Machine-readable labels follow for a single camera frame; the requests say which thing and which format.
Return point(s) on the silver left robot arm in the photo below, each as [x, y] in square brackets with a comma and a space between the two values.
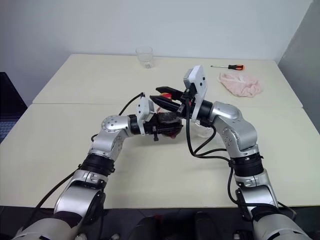
[112, 125]

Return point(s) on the crumpled pink cloth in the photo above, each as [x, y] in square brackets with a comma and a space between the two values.
[240, 85]

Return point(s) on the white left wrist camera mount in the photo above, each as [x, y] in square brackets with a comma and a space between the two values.
[142, 107]

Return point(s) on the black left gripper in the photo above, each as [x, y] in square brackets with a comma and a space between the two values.
[151, 127]

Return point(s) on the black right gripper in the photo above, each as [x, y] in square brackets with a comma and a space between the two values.
[183, 107]

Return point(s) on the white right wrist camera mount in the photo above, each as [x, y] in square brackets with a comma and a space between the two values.
[200, 80]

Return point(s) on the yellow cap with red tape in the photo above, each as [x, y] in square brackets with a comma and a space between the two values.
[166, 95]

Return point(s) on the clear glass tumbler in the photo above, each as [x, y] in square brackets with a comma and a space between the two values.
[144, 57]

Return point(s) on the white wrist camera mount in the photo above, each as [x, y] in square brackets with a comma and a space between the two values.
[200, 80]
[142, 107]

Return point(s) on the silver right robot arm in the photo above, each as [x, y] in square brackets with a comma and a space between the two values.
[232, 115]

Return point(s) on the clear bottle with dark drink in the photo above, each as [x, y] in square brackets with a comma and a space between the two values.
[168, 117]

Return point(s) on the clear wine glass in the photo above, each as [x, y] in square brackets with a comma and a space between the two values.
[203, 131]

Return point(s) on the black and orange screwdriver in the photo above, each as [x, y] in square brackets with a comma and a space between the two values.
[235, 66]

